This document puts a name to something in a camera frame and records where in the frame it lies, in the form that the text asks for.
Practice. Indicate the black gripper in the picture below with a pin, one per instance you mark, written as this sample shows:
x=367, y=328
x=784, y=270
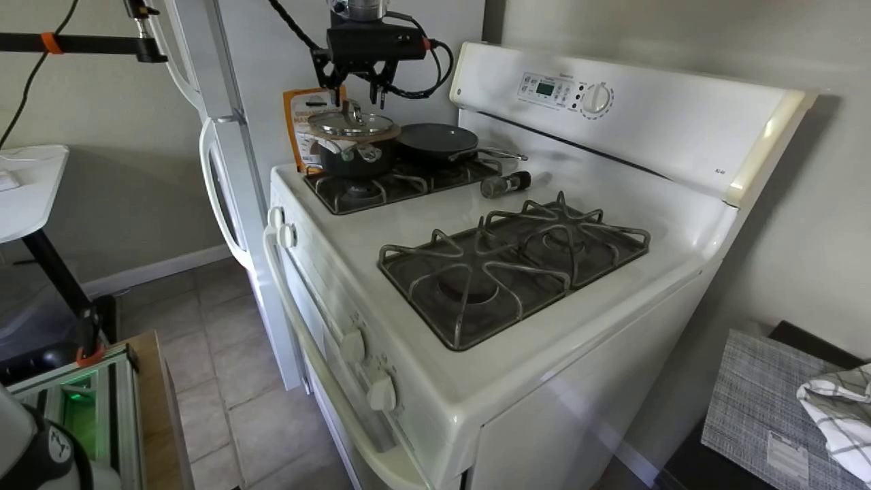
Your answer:
x=372, y=45

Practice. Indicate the white gas stove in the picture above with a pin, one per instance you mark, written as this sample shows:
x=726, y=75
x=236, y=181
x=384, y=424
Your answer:
x=437, y=228

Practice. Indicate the white stove knob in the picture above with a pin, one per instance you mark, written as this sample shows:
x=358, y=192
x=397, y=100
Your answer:
x=353, y=345
x=383, y=392
x=289, y=234
x=275, y=219

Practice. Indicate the grey frying pan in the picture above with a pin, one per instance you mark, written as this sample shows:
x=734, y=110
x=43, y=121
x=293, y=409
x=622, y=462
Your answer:
x=437, y=139

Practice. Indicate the orange snack bag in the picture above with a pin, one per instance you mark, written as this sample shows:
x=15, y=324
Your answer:
x=300, y=119

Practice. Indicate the small black pot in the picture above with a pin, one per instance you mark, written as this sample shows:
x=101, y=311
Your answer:
x=341, y=165

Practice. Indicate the black burner grate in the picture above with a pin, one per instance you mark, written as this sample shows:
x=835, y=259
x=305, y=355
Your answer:
x=398, y=187
x=495, y=270

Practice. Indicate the small dark cylinder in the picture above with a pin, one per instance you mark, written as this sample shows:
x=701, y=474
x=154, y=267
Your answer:
x=504, y=184

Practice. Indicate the white refrigerator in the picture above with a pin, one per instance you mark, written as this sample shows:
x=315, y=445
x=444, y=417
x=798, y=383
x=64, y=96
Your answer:
x=218, y=71

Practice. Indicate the white round timer dial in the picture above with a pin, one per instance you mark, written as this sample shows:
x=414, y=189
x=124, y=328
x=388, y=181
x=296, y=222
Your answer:
x=597, y=100

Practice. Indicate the black boom bar orange band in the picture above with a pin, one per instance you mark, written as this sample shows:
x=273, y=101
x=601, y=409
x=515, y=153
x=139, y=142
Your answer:
x=90, y=41

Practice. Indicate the black tripod stand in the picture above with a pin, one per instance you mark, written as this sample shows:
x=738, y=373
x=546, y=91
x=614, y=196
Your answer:
x=59, y=282

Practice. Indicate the orange clamp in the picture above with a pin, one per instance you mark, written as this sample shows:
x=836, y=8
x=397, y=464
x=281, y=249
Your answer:
x=94, y=355

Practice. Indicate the wooden table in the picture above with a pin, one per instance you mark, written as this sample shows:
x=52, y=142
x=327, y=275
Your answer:
x=158, y=417

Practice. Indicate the grey woven placemat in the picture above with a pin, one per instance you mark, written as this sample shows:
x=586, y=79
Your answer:
x=752, y=409

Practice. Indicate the dark side table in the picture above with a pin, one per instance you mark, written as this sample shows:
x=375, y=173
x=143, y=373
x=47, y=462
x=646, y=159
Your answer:
x=689, y=473

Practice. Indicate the white checkered towel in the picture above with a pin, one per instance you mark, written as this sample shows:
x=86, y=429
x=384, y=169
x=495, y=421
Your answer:
x=844, y=417

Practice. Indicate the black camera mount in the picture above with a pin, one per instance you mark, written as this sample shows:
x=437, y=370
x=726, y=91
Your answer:
x=146, y=32

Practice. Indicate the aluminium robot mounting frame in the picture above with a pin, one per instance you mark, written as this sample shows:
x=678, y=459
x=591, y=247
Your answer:
x=113, y=409

